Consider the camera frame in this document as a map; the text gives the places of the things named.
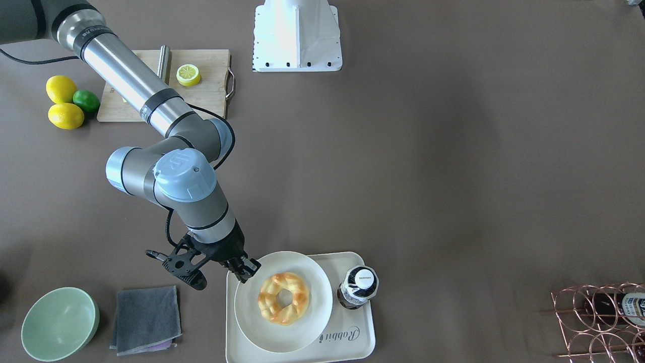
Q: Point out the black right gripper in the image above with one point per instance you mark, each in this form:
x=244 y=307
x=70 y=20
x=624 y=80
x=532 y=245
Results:
x=230 y=246

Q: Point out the glazed twisted donut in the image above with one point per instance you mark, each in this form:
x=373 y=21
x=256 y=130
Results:
x=283 y=298

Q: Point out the white oval plate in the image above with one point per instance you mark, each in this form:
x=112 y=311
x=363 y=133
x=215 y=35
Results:
x=273 y=337

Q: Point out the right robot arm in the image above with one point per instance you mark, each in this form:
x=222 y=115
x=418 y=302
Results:
x=178 y=172

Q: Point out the dark tea bottle on tray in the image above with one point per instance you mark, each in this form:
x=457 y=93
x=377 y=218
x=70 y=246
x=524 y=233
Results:
x=358 y=287

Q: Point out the cream rabbit tray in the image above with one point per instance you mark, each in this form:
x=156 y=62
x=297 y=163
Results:
x=349 y=334

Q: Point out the grey folded cloth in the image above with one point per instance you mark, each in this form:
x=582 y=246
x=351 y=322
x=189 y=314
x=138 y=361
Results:
x=146 y=320

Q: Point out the wooden cutting board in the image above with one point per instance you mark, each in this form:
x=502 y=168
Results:
x=211 y=93

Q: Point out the green bowl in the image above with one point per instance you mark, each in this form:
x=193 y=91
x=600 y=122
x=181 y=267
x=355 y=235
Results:
x=59 y=324

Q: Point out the half lemon slice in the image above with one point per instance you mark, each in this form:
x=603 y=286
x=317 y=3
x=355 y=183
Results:
x=188 y=75

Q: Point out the green lime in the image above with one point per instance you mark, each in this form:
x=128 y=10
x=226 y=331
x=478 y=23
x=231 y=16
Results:
x=87 y=101

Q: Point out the lower yellow lemon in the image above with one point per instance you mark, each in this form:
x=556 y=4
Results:
x=66 y=116

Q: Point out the yellow lemon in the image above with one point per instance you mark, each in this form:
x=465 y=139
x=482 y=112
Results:
x=66 y=116
x=60 y=89

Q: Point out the upper yellow lemon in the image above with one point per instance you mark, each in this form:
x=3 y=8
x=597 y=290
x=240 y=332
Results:
x=60 y=89

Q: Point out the dark bottle in rack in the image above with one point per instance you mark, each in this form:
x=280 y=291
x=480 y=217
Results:
x=616 y=309

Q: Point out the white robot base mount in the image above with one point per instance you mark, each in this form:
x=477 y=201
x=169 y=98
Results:
x=296 y=36

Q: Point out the copper wire bottle rack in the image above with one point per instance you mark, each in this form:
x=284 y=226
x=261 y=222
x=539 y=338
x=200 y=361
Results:
x=587 y=341

